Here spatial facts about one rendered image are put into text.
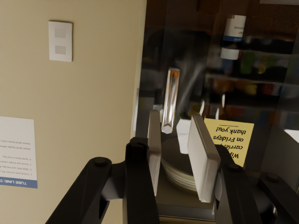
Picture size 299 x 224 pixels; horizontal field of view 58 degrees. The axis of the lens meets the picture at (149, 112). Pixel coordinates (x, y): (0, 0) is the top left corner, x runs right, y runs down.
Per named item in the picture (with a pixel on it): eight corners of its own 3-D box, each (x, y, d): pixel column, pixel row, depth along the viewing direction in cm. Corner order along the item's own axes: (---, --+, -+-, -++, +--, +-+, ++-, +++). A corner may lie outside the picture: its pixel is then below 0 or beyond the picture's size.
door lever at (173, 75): (163, 61, 38) (182, 62, 38) (156, 122, 41) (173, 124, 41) (164, 67, 33) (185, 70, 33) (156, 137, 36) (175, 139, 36)
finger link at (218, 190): (226, 188, 13) (286, 194, 13) (207, 142, 18) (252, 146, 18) (220, 213, 14) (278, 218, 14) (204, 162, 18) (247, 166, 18)
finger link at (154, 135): (155, 198, 16) (143, 197, 15) (155, 144, 22) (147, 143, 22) (161, 152, 14) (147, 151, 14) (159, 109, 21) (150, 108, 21)
